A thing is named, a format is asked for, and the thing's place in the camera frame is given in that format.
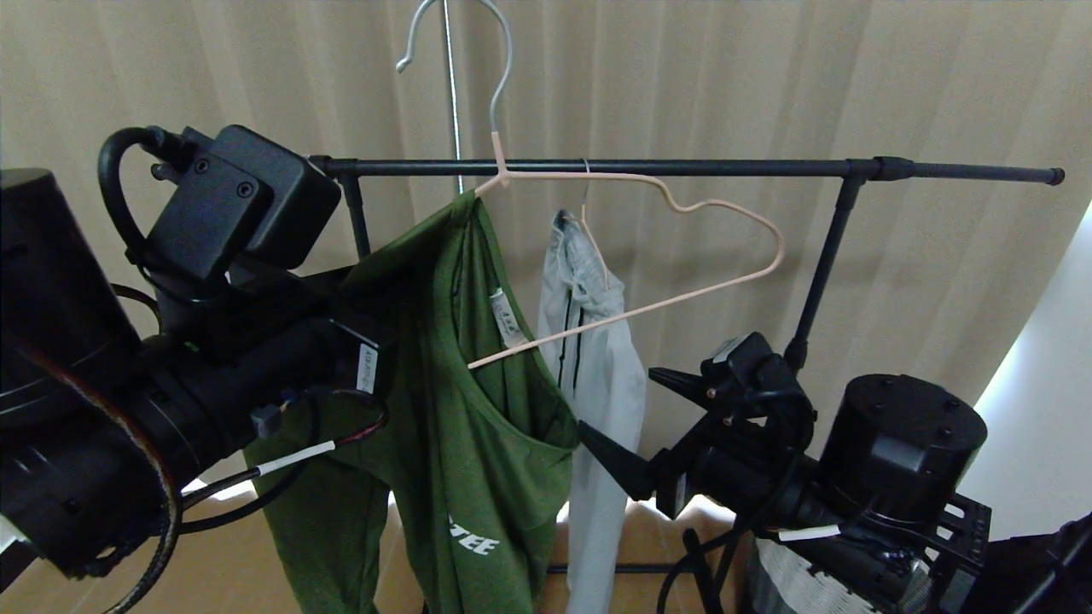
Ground black clothes rack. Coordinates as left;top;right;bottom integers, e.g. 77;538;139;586
309;155;1066;614

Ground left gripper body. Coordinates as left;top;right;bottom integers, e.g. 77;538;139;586
135;263;392;472

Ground green garment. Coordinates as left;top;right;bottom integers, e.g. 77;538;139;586
243;189;581;614

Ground pink clothes hanger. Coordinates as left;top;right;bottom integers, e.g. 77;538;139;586
396;0;786;371
578;159;612;291

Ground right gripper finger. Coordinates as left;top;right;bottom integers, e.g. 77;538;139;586
648;367;718;407
578;420;659;503

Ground white laundry basket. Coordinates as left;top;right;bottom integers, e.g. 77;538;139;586
746;537;932;614

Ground pale grey shorts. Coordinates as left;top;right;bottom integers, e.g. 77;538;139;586
537;209;648;614

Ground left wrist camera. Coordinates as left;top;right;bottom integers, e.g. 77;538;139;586
145;125;342;284

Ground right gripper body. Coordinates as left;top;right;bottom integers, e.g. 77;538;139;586
653;425;822;530

